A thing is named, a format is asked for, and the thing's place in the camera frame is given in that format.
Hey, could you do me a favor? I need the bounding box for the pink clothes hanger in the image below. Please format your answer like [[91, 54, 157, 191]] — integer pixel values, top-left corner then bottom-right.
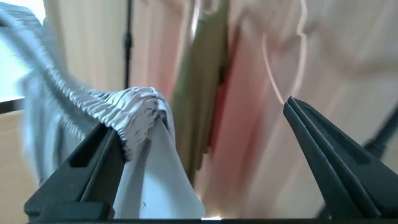
[[261, 0, 309, 106]]

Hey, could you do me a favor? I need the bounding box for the black clothes rack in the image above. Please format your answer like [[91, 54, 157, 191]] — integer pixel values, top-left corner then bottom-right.
[[123, 0, 398, 219]]

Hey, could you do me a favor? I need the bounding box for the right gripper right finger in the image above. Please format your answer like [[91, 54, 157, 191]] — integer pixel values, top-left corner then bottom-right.
[[282, 95, 398, 219]]

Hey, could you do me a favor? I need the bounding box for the pale grey garment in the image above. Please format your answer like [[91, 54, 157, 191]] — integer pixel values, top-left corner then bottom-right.
[[0, 2, 208, 220]]

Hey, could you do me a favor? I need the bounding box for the beige curtain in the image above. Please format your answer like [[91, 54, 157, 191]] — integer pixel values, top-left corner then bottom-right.
[[43, 0, 398, 218]]

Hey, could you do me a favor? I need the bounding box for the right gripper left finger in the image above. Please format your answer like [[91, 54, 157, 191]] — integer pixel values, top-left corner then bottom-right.
[[24, 123, 127, 220]]

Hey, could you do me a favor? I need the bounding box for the green printed sleeveless shirt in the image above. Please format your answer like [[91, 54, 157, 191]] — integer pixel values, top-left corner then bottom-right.
[[170, 0, 231, 185]]

